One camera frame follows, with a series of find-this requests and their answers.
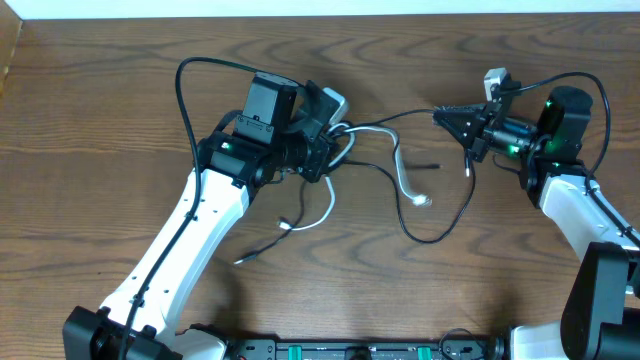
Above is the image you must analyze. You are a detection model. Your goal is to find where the white usb cable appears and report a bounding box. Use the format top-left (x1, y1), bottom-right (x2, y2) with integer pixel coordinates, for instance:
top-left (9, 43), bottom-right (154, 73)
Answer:
top-left (277, 122), bottom-right (434, 232)

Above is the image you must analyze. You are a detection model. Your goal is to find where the black usb cable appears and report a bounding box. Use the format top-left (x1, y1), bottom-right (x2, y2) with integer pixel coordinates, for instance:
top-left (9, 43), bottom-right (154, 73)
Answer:
top-left (233, 108), bottom-right (479, 266)

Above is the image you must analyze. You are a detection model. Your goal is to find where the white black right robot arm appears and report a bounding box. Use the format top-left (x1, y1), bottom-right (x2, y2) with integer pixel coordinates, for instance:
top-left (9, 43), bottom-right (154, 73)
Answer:
top-left (433, 85), bottom-right (639, 359)

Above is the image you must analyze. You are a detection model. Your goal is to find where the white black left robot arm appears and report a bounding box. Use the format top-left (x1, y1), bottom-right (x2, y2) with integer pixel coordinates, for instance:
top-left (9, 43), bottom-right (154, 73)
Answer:
top-left (62, 72), bottom-right (348, 359)

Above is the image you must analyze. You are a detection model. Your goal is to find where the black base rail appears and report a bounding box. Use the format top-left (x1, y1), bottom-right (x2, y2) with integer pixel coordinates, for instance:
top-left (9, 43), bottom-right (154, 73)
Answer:
top-left (223, 335), bottom-right (506, 360)

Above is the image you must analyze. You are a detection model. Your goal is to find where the wooden side panel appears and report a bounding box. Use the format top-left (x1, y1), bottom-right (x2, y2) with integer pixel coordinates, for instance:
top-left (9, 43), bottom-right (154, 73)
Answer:
top-left (0, 0), bottom-right (23, 93)

